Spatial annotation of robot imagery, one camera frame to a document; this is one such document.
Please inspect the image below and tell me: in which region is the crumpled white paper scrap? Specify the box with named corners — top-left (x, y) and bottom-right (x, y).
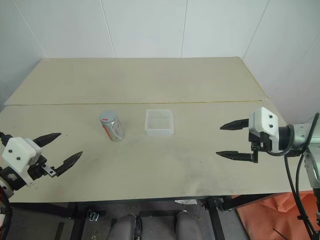
top-left (174, 198), bottom-right (199, 206)

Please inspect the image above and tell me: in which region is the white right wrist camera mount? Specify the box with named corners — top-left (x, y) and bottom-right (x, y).
top-left (248, 107), bottom-right (280, 153)

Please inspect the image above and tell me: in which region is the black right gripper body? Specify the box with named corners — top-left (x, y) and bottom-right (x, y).
top-left (248, 131), bottom-right (273, 153)

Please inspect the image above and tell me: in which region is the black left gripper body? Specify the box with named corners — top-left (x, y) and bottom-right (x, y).
top-left (26, 155), bottom-right (57, 181)

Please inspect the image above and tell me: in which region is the small metal bracket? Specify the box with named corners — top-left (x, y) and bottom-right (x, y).
top-left (87, 210), bottom-right (100, 222)

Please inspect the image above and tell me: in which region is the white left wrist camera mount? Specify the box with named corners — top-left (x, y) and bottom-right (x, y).
top-left (1, 136), bottom-right (42, 187)

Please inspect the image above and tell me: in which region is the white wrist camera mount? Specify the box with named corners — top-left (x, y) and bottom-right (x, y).
top-left (248, 107), bottom-right (280, 153)
top-left (1, 136), bottom-right (42, 187)

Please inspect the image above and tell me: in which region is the silver drink can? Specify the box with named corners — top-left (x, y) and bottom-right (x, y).
top-left (99, 109), bottom-right (125, 142)

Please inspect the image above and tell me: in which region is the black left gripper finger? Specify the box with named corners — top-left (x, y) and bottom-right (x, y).
top-left (54, 150), bottom-right (84, 178)
top-left (32, 132), bottom-right (62, 149)

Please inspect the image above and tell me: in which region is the clear plastic container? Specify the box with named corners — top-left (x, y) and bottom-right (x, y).
top-left (144, 108), bottom-right (175, 137)

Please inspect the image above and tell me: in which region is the orange plastic sheet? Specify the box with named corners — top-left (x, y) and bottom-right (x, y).
top-left (235, 191), bottom-right (320, 240)

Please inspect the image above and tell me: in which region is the black table frame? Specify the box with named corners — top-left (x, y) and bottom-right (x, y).
top-left (9, 192), bottom-right (278, 240)

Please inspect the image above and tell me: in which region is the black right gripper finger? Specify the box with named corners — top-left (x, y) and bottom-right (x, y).
top-left (215, 147), bottom-right (259, 164)
top-left (219, 118), bottom-right (250, 131)

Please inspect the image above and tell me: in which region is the dark rounded shape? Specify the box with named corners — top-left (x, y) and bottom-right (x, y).
top-left (116, 212), bottom-right (144, 240)
top-left (174, 209), bottom-right (204, 240)

